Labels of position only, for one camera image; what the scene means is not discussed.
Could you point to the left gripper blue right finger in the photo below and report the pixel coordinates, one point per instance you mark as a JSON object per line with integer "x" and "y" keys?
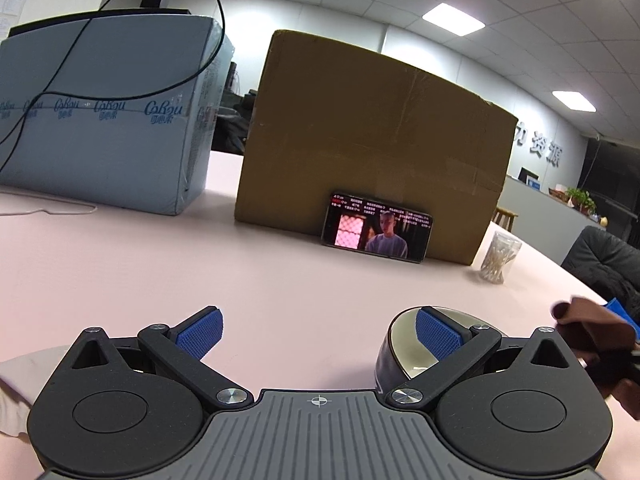
{"x": 462, "y": 353}

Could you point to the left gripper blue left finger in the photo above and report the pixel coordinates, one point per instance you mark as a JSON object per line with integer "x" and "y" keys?
{"x": 177, "y": 352}

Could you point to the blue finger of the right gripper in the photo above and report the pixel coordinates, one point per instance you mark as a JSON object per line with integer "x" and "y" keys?
{"x": 617, "y": 308}

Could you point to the brown cleaning cloth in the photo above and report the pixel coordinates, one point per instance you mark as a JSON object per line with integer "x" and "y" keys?
{"x": 607, "y": 343}

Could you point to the stainless steel bowl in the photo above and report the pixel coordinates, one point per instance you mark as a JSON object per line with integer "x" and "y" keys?
{"x": 402, "y": 355}

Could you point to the black jacket on chair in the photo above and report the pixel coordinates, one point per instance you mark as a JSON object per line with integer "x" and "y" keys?
{"x": 608, "y": 265}

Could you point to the clear cotton swab jar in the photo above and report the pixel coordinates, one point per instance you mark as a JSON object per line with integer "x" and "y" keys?
{"x": 501, "y": 252}

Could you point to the green potted plant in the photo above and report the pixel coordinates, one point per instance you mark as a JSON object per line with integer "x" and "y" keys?
{"x": 581, "y": 200}

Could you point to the wooden stool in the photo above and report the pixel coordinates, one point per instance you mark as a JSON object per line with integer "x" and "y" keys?
{"x": 504, "y": 218}

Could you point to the black smartphone playing video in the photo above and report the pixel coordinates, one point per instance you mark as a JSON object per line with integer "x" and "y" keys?
{"x": 359, "y": 224}

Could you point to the white crumpled tissue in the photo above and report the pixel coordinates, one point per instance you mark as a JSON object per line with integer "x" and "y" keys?
{"x": 21, "y": 380}

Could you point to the light blue carton box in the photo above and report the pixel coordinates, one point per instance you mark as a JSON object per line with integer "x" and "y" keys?
{"x": 115, "y": 107}

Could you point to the brown cardboard box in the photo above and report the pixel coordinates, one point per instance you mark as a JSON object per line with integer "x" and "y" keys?
{"x": 331, "y": 117}

